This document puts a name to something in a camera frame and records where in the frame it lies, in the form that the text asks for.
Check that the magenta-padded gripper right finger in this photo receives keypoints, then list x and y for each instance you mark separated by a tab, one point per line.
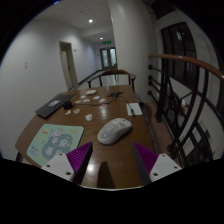
163	165

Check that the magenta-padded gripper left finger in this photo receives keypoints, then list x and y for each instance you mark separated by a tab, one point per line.
58	165

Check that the white perforated computer mouse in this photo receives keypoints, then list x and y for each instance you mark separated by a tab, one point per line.
113	131

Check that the green printed mouse pad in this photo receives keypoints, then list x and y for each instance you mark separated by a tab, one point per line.
53	141

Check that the small beige sticker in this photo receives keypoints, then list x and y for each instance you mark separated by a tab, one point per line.
77	111
68	112
78	101

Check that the dark closed laptop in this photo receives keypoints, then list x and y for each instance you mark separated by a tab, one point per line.
53	105

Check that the small black box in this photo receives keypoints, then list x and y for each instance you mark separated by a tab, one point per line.
67	104

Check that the small red white sticker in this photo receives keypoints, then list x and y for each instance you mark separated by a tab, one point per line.
103	106

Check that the flat white box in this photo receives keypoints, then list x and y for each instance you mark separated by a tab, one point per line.
91	92

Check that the open white door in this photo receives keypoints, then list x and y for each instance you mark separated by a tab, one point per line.
66	66

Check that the dark wooden armchair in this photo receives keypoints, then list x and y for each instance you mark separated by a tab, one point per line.
111	72

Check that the black railing with wooden handrail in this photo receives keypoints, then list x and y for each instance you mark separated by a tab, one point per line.
186	60

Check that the dark framed window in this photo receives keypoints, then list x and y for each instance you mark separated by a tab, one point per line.
180	53

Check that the glass double door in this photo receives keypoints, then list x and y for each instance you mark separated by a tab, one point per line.
108	58

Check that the green exit sign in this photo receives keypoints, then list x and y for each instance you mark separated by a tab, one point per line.
107	42

